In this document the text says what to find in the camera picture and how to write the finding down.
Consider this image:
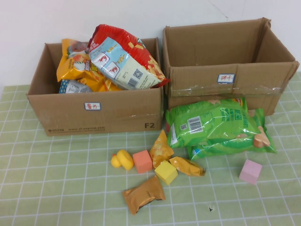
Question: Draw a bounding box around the red shrimp chips bag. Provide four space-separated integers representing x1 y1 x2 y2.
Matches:
88 24 171 90

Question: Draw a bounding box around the yellow snack packet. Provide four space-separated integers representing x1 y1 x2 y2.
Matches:
149 129 174 169
168 156 206 177

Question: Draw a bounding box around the blue white dotted snack bag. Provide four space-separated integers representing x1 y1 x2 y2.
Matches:
58 79 94 94

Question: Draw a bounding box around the brown gold snack packet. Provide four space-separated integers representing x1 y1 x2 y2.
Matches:
122 175 166 215

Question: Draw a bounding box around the orange foam cube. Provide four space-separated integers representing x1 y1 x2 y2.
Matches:
132 150 153 174

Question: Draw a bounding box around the yellow rubber duck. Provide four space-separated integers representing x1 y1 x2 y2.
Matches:
110 149 135 171

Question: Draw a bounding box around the green chips bag with barcode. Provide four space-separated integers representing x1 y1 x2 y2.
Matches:
165 97 250 148

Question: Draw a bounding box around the white label with red writing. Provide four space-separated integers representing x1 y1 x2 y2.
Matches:
84 102 102 111
217 73 236 84

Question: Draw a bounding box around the taped cardboard box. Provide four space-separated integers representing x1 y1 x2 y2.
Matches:
162 17 301 116

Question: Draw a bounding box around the yellow foam cube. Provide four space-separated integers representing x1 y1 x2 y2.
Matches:
154 160 179 186

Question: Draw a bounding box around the cardboard box with F2 print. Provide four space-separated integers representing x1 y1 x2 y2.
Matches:
27 37 165 137

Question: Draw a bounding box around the orange yellow chips bag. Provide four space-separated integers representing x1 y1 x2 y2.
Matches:
56 39 123 92

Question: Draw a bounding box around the pink foam cube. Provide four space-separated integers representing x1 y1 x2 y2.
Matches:
238 159 263 185

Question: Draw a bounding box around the green checked tablecloth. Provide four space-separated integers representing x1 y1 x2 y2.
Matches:
0 72 301 226

